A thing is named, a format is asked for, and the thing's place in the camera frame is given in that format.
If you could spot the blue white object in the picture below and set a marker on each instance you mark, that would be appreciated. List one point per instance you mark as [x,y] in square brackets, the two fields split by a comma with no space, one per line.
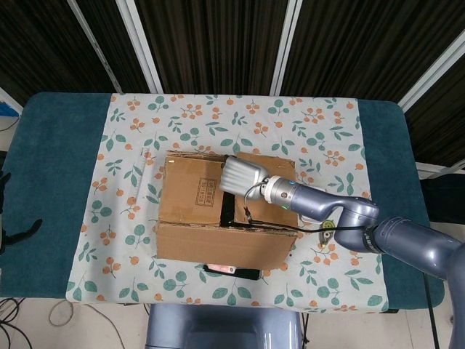
[7,107]

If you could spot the thin grey frame post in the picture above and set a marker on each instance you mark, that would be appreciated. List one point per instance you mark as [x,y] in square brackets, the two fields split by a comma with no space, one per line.
[96,47]

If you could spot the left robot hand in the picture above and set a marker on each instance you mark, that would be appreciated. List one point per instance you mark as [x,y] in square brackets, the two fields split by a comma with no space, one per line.
[5,196]

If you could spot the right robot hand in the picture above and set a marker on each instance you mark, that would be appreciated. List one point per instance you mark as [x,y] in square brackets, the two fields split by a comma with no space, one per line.
[241,178]

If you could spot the grey-blue robot torso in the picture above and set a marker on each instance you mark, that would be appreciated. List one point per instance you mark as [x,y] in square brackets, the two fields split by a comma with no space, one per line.
[218,327]

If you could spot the brown cardboard shipping box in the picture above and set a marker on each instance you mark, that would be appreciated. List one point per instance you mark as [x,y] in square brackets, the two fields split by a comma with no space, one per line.
[192,240]

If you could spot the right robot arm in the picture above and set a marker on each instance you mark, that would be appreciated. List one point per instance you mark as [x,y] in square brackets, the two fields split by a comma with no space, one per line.
[399,236]

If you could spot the white frame post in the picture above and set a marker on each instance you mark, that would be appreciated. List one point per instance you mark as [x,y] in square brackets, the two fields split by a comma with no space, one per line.
[287,47]
[432,83]
[140,47]

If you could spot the white plastic case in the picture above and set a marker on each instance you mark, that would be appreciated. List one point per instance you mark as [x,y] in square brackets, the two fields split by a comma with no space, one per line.
[307,219]

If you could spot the pink tissue pack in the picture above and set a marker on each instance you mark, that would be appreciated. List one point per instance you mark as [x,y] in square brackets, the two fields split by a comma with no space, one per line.
[221,268]

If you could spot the black smartphone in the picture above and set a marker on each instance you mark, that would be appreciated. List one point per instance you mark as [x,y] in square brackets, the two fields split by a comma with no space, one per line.
[250,273]

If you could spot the teal table cover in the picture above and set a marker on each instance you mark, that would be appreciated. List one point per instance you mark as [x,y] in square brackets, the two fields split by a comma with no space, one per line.
[54,163]

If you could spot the green correction tape dispenser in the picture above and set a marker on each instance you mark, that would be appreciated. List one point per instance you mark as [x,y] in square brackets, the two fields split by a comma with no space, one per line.
[327,238]

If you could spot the floral fruit print tablecloth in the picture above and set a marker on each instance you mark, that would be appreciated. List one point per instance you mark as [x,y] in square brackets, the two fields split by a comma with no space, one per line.
[236,116]

